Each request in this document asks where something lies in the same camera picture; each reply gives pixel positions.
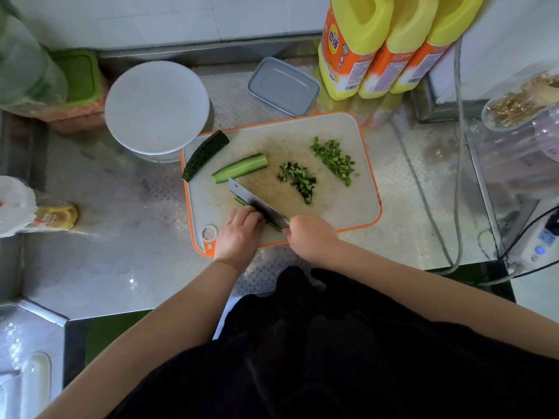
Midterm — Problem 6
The person's left hand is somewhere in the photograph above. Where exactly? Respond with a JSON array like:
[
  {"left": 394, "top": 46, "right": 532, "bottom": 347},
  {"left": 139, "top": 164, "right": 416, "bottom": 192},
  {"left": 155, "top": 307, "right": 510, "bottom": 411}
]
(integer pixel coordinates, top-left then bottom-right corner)
[{"left": 213, "top": 206, "right": 266, "bottom": 273}]

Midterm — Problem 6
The person's right hand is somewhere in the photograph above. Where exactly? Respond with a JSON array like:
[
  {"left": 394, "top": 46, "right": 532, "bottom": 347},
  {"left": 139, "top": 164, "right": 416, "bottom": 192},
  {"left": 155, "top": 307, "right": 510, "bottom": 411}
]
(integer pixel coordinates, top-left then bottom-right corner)
[{"left": 282, "top": 214, "right": 341, "bottom": 268}]

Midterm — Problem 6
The thin cucumber strip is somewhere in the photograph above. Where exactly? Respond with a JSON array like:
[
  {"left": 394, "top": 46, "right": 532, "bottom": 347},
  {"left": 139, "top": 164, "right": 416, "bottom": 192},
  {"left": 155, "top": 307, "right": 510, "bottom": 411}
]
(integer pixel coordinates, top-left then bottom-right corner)
[{"left": 233, "top": 195, "right": 283, "bottom": 233}]

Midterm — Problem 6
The steel kitchen knife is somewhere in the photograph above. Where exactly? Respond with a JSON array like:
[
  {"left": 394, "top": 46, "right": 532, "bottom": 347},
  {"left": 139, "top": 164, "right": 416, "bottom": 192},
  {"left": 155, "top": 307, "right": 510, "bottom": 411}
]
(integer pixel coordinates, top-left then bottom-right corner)
[{"left": 228, "top": 177, "right": 291, "bottom": 230}]

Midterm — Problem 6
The person's right forearm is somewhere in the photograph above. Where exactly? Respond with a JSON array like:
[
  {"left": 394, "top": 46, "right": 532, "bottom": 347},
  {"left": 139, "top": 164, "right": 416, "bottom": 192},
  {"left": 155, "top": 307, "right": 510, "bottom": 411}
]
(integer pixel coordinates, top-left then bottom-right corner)
[{"left": 324, "top": 240, "right": 559, "bottom": 361}]

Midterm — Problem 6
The person's left forearm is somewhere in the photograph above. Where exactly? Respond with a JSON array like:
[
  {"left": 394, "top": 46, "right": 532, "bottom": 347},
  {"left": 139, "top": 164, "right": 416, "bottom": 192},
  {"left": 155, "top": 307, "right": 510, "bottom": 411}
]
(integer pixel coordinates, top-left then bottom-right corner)
[{"left": 38, "top": 258, "right": 243, "bottom": 419}]

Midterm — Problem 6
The small pile of diced cucumber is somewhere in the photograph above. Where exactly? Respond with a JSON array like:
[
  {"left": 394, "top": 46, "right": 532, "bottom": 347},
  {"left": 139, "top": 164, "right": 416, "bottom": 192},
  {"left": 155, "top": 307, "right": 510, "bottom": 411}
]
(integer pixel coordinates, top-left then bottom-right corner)
[{"left": 277, "top": 161, "right": 318, "bottom": 206}]

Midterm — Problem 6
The light green cucumber piece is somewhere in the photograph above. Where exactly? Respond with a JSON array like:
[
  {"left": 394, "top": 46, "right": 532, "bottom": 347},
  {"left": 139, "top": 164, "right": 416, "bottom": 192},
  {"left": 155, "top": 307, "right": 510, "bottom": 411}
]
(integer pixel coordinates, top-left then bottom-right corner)
[{"left": 212, "top": 153, "right": 269, "bottom": 185}]

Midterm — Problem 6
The white orange-rimmed cutting board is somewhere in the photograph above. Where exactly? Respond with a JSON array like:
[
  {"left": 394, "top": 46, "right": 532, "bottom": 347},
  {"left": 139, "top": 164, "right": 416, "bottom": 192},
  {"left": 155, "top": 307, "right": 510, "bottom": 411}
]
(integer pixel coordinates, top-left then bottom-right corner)
[{"left": 179, "top": 111, "right": 383, "bottom": 258}]

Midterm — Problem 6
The dark green cucumber piece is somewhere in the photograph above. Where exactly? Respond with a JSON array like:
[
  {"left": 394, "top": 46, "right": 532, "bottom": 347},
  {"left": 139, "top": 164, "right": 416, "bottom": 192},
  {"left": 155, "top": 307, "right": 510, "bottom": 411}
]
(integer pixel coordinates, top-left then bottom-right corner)
[{"left": 182, "top": 130, "right": 230, "bottom": 183}]

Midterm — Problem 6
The long pile of diced cucumber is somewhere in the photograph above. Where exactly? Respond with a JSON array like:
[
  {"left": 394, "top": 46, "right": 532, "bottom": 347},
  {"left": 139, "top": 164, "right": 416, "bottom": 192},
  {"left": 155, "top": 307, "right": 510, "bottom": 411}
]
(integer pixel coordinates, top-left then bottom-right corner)
[{"left": 309, "top": 137, "right": 360, "bottom": 187}]

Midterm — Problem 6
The grey rectangular metal tin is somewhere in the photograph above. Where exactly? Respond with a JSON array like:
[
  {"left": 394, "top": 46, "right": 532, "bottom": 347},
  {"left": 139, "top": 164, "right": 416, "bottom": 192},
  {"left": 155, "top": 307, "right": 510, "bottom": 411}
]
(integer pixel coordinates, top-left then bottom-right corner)
[{"left": 247, "top": 56, "right": 321, "bottom": 118}]

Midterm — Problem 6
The person's black clothing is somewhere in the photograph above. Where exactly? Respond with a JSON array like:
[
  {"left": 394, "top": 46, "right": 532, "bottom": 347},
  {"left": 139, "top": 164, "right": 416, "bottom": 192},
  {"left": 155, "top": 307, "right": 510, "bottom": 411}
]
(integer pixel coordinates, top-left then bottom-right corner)
[{"left": 107, "top": 265, "right": 559, "bottom": 419}]

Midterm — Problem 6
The jar with yellow label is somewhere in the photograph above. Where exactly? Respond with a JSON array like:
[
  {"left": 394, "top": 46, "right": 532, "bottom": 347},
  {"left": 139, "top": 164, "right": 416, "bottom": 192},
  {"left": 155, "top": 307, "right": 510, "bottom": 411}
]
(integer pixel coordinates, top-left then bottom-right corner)
[{"left": 20, "top": 189, "right": 80, "bottom": 234}]

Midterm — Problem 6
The yellow bottle with orange label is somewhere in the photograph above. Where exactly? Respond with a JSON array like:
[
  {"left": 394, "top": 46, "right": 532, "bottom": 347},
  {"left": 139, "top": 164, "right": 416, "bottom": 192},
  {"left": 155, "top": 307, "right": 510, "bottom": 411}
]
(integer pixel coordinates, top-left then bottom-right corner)
[
  {"left": 317, "top": 0, "right": 395, "bottom": 102},
  {"left": 388, "top": 0, "right": 486, "bottom": 95},
  {"left": 358, "top": 0, "right": 440, "bottom": 100}
]

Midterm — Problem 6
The container with green lid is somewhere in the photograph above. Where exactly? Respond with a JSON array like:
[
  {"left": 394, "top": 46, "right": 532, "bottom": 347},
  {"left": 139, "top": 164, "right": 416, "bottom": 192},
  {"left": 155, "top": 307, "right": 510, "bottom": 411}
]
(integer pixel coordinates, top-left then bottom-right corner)
[{"left": 37, "top": 48, "right": 108, "bottom": 135}]

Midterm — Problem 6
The clear plastic storage box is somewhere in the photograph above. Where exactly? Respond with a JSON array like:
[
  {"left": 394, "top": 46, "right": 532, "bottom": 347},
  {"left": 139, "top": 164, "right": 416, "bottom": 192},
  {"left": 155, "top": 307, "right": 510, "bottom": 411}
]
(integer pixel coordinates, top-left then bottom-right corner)
[{"left": 466, "top": 104, "right": 559, "bottom": 201}]

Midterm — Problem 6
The white plastic bag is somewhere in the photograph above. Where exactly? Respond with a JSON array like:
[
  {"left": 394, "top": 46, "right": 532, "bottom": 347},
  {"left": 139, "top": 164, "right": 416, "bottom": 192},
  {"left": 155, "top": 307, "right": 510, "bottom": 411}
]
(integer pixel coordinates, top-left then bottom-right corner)
[{"left": 0, "top": 175, "right": 38, "bottom": 239}]

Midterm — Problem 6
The white device with blue button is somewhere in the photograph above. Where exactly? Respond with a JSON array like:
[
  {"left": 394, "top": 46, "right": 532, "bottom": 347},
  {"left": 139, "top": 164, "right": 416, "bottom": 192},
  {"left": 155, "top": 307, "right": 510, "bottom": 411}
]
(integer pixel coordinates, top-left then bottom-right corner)
[{"left": 507, "top": 211, "right": 559, "bottom": 271}]

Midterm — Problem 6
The clear bowl of brown nuts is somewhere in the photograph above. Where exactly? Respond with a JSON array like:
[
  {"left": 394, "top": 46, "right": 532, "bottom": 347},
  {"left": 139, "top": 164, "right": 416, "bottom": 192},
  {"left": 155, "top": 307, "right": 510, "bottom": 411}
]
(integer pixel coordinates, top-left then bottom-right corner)
[{"left": 481, "top": 67, "right": 559, "bottom": 132}]

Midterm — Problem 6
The large clear plastic bottle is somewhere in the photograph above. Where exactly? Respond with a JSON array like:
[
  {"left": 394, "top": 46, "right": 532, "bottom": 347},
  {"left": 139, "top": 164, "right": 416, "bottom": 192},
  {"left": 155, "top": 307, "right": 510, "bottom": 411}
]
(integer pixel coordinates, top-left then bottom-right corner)
[{"left": 0, "top": 6, "right": 70, "bottom": 118}]

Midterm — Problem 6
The clear plastic tub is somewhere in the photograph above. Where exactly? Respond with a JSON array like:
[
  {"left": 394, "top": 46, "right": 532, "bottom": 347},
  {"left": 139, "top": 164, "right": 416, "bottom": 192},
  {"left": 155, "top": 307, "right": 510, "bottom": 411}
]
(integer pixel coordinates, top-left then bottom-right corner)
[{"left": 0, "top": 352, "right": 52, "bottom": 419}]

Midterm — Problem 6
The thin grey cable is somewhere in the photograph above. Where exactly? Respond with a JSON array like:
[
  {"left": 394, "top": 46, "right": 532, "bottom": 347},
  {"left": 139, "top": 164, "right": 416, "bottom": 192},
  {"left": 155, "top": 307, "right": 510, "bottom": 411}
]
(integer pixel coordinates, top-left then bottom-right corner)
[{"left": 392, "top": 120, "right": 457, "bottom": 267}]

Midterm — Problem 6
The thick grey cable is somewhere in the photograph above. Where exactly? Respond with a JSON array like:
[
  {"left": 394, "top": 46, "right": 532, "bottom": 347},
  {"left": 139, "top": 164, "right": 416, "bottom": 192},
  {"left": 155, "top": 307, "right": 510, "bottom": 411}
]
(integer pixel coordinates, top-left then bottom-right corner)
[{"left": 430, "top": 35, "right": 466, "bottom": 276}]

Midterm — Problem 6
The black cable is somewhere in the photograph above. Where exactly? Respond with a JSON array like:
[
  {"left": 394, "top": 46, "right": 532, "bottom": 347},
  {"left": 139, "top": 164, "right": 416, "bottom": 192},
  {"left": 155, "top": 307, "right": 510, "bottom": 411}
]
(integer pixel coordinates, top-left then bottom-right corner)
[{"left": 477, "top": 206, "right": 559, "bottom": 287}]

